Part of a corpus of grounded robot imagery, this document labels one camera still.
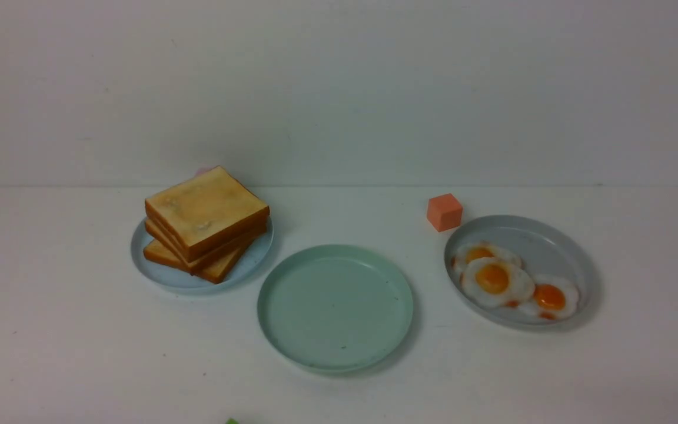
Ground toast slice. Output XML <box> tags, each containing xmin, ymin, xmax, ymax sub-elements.
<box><xmin>143</xmin><ymin>240</ymin><xmax>253</xmax><ymax>284</ymax></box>
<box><xmin>144</xmin><ymin>219</ymin><xmax>267</xmax><ymax>262</ymax></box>
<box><xmin>159</xmin><ymin>227</ymin><xmax>266</xmax><ymax>275</ymax></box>
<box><xmin>145</xmin><ymin>166</ymin><xmax>271</xmax><ymax>259</ymax></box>

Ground fried egg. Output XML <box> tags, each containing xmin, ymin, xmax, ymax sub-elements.
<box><xmin>517</xmin><ymin>274</ymin><xmax>580</xmax><ymax>320</ymax></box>
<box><xmin>460</xmin><ymin>257</ymin><xmax>536</xmax><ymax>309</ymax></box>
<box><xmin>449</xmin><ymin>241</ymin><xmax>524</xmax><ymax>272</ymax></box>

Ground green centre plate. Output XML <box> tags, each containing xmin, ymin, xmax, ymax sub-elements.
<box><xmin>257</xmin><ymin>244</ymin><xmax>416</xmax><ymax>374</ymax></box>

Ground light blue bread plate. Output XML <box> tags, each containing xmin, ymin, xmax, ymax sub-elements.
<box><xmin>130</xmin><ymin>218</ymin><xmax>274</xmax><ymax>296</ymax></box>

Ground orange cube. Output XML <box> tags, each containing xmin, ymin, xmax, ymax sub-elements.
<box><xmin>426</xmin><ymin>193</ymin><xmax>463</xmax><ymax>233</ymax></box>

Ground pink cube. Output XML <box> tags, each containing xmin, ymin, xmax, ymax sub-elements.
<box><xmin>194</xmin><ymin>167</ymin><xmax>215</xmax><ymax>177</ymax></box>

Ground grey egg plate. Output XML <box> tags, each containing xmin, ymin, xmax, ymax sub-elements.
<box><xmin>444</xmin><ymin>215</ymin><xmax>601</xmax><ymax>333</ymax></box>

